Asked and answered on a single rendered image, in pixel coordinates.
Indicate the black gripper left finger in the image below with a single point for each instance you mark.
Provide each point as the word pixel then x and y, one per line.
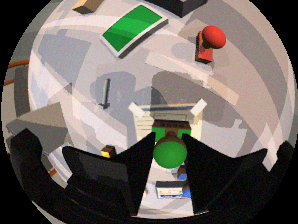
pixel 128 171

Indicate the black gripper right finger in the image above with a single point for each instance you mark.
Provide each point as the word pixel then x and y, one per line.
pixel 210 172

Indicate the yellow and black rubber stamp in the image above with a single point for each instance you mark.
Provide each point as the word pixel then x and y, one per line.
pixel 108 151

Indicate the small tan cube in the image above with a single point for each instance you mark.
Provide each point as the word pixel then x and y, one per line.
pixel 86 6

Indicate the beige flat strip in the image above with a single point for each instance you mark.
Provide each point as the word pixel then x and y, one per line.
pixel 192 74

